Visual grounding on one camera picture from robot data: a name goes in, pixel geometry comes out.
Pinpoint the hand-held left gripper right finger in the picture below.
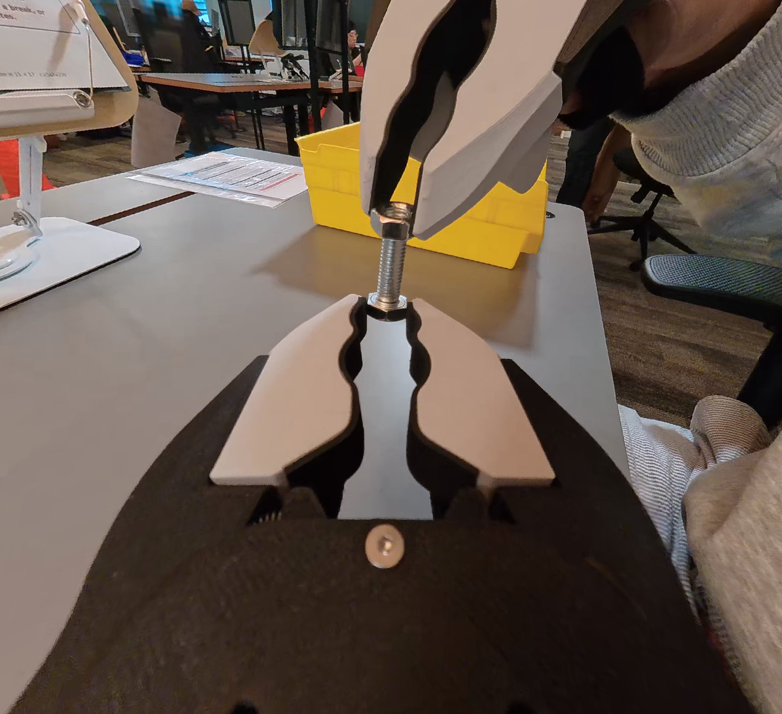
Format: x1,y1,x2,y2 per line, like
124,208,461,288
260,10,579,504
405,297,557,489

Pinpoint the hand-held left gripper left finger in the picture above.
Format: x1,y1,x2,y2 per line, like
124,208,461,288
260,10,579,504
209,293,367,487

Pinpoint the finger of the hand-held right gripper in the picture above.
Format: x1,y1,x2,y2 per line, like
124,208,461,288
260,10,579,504
411,0,625,241
359,0,477,214

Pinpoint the silver hex nut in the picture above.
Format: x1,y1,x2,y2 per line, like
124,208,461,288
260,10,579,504
369,203,416,238

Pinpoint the silver hex bolt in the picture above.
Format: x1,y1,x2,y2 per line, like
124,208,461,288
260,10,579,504
367,236,410,322

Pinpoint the person's right forearm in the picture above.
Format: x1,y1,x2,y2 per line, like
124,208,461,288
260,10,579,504
611,8,782,267

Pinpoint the grey desk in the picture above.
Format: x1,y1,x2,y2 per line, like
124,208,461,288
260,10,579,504
0,147,630,714

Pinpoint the long brown office desk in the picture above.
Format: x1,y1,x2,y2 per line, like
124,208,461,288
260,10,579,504
139,71,367,152

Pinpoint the person's right hand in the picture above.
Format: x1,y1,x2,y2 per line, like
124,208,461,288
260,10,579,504
632,0,782,115

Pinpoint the small black monitor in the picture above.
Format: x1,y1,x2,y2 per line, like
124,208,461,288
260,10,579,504
218,0,257,46

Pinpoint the yellow plastic bin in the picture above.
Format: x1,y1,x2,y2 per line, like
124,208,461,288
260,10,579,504
295,121,549,270

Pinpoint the black mesh office chair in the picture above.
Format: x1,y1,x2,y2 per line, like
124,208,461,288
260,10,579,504
641,254,782,424

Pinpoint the laminated instruction sheet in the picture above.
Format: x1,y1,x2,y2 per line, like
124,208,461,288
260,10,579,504
127,152,308,209

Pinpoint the pale grey chair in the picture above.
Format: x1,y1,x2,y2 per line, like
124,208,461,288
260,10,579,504
131,93,184,169

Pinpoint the person's grey sweatshirt torso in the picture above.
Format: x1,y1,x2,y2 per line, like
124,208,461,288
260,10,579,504
617,395,782,714

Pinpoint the white tablet stand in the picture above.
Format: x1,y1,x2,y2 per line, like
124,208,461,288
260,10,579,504
0,0,141,310

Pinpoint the orange cone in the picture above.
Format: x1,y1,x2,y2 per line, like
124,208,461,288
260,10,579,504
0,136,33,201

